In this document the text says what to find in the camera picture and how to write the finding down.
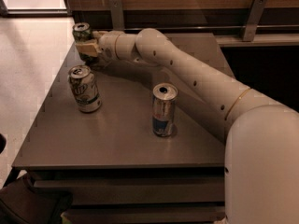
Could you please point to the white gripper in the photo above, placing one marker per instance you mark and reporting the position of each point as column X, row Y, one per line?
column 107, row 45

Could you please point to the green soda can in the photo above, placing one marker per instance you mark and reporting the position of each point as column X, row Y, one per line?
column 82, row 32

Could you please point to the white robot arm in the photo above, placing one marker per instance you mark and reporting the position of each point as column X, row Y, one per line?
column 262, row 145

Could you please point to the white 7up can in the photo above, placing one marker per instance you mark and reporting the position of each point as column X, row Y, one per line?
column 82, row 82

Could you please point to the silver blue energy drink can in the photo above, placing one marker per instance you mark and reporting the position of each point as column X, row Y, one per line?
column 164, row 96

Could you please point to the grey drawer cabinet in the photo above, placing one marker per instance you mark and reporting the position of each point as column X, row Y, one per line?
column 111, row 158

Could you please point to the lower grey drawer front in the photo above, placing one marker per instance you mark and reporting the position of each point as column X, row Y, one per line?
column 147, row 215

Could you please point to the dark brown bag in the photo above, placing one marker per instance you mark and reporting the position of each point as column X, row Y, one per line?
column 21, row 203

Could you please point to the left metal wall bracket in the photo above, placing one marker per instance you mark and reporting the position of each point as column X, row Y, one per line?
column 116, row 12

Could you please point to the metal wall bracket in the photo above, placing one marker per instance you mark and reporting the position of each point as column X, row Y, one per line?
column 116, row 12
column 255, row 13

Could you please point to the right metal wall bracket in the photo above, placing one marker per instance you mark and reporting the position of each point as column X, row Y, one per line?
column 255, row 13

